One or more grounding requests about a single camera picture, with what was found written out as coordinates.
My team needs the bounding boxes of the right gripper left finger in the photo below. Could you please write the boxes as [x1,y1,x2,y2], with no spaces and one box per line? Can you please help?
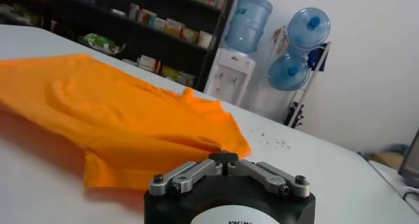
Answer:
[149,151,226,196]

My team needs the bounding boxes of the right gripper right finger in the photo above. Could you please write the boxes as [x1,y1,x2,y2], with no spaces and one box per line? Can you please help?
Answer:
[225,151,310,198]

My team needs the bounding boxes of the orange t-shirt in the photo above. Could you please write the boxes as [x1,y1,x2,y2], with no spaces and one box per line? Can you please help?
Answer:
[0,53,253,192]

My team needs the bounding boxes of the scattered dark crumbs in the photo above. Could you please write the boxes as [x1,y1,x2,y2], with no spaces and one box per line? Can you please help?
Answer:
[248,126,292,149]

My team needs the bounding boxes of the white folding table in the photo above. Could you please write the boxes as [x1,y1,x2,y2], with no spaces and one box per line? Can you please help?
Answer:
[0,24,419,224]

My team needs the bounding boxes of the white metal jug rack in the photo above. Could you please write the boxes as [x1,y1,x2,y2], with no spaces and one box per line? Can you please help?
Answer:
[251,27,332,130]

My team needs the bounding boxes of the blue water jug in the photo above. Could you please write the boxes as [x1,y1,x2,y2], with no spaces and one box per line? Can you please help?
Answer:
[267,53,311,92]
[287,7,331,54]

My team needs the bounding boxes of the white water dispenser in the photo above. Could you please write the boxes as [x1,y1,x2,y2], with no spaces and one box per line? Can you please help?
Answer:
[203,47,257,107]

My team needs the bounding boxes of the red white medicine box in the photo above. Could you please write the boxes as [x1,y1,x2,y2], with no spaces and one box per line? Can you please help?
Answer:
[139,54,161,72]

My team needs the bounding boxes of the small white side table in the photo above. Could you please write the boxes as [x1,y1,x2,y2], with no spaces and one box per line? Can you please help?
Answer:
[369,159,419,215]

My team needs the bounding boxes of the large cardboard box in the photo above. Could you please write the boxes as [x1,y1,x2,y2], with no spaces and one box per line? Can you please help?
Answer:
[369,150,406,171]

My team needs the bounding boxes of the black shelf unit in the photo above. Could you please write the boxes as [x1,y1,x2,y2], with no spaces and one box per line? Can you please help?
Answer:
[0,0,242,92]

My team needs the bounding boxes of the grey laptop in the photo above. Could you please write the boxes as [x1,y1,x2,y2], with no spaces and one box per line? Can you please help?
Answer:
[398,136,419,189]

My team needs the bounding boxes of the blue jug with label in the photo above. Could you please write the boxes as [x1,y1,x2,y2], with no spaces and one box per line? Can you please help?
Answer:
[224,0,274,55]

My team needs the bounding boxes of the bowl of green snacks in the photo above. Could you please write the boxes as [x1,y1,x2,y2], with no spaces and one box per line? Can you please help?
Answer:
[78,33,127,55]

